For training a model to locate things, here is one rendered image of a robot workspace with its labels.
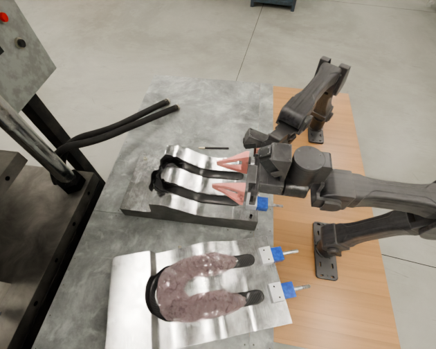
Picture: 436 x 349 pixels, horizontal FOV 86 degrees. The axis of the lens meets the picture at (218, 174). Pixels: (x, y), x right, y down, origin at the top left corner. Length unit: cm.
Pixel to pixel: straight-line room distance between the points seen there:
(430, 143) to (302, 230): 212
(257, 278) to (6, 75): 104
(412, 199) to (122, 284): 74
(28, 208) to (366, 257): 129
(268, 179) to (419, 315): 167
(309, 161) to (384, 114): 250
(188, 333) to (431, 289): 170
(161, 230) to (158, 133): 49
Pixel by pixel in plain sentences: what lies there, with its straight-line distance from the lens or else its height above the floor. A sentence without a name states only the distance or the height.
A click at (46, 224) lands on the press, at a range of 114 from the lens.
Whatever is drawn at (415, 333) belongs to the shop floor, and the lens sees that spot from 201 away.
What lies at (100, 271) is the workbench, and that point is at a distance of 95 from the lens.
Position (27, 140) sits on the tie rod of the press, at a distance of 95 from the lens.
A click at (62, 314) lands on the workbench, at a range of 98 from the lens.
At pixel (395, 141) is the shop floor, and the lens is 272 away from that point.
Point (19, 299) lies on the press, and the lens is 108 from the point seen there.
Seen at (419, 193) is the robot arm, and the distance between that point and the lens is 62.
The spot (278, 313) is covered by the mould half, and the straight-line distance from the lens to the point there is 81.
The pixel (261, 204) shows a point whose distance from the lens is 84.
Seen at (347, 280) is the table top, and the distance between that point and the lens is 96.
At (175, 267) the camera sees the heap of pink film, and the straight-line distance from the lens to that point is 78.
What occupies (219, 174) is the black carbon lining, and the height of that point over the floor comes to 88.
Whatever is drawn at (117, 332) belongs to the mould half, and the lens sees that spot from 78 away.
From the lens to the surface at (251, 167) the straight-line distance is 51.
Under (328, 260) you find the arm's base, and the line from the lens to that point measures 94.
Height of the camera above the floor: 165
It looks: 57 degrees down
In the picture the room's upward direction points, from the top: straight up
